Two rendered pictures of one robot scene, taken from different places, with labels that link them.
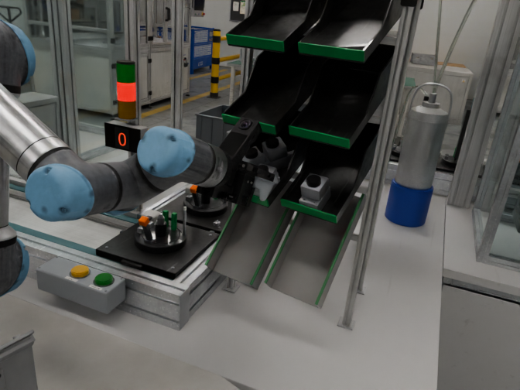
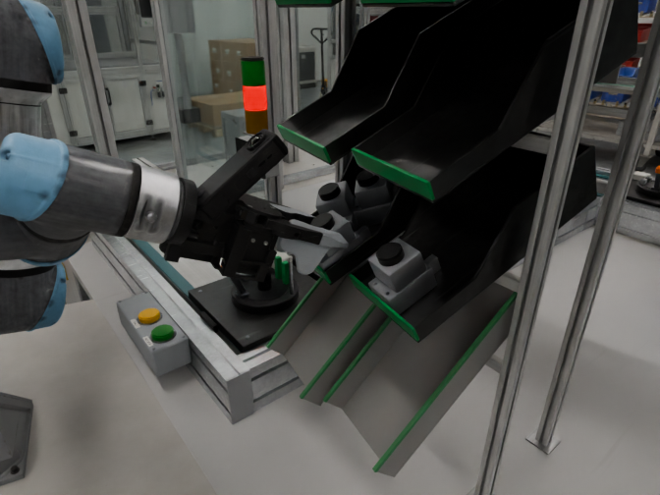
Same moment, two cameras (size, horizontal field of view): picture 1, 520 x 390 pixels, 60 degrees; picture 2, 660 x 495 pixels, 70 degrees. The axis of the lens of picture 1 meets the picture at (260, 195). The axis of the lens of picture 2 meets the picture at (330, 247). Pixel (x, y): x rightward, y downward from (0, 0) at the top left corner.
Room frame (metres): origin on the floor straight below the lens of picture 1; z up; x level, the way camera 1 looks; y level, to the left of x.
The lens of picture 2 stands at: (0.45, -0.29, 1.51)
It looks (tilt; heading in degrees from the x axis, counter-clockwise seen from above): 27 degrees down; 31
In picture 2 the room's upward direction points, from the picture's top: straight up
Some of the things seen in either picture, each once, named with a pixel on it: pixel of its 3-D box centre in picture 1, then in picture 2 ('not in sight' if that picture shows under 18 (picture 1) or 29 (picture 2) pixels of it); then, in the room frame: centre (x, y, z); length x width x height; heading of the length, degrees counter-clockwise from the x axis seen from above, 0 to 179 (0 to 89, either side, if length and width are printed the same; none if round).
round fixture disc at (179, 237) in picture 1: (161, 237); (265, 291); (1.09, 0.26, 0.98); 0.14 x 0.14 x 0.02
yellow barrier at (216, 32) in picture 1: (247, 57); not in sight; (9.65, 0.52, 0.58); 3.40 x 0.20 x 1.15; 163
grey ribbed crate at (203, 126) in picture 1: (245, 131); not in sight; (3.22, 0.15, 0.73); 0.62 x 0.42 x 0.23; 70
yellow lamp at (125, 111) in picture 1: (127, 108); (256, 120); (1.26, 0.40, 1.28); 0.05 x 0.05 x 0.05
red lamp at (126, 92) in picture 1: (126, 90); (254, 97); (1.26, 0.40, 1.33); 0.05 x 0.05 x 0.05
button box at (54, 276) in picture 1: (80, 283); (152, 330); (0.91, 0.41, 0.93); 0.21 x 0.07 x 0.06; 70
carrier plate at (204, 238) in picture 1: (161, 244); (265, 299); (1.09, 0.26, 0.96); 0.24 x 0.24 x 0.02; 70
